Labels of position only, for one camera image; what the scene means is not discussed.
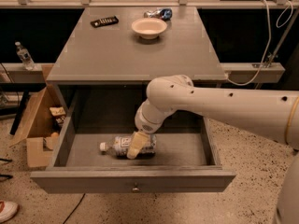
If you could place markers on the clear water bottle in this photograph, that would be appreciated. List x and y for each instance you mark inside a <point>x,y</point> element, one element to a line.
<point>25,56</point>

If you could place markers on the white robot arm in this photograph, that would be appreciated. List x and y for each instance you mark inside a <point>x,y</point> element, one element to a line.
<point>270,114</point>

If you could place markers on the snack box in carton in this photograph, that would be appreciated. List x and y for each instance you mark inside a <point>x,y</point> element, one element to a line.
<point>59,114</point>

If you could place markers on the white sneaker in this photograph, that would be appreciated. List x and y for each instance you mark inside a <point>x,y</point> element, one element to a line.
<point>8,210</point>

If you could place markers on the white bowl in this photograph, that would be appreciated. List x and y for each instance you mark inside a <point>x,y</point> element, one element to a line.
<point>149,28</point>

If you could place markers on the crumpled blue snack bag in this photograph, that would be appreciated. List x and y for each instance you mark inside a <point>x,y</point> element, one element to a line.
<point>164,14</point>

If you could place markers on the open cardboard box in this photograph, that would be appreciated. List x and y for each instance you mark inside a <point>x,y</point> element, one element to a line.
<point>36,129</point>

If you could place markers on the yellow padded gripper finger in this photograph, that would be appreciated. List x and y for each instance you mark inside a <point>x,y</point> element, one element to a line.
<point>139,139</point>

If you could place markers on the open grey top drawer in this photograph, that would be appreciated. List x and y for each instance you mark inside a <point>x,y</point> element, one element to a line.
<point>185,159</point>

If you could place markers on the metal drawer knob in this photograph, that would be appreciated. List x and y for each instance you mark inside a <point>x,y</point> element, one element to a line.
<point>135,189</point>

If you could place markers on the grey cabinet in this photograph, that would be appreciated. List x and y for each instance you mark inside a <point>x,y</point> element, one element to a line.
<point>103,72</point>

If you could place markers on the blue label plastic bottle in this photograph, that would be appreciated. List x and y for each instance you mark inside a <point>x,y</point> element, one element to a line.
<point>119,145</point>

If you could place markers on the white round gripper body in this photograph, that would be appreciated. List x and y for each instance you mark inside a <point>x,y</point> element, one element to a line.
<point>146,125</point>

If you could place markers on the black remote control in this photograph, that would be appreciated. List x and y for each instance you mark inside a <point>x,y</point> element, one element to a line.
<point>104,22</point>

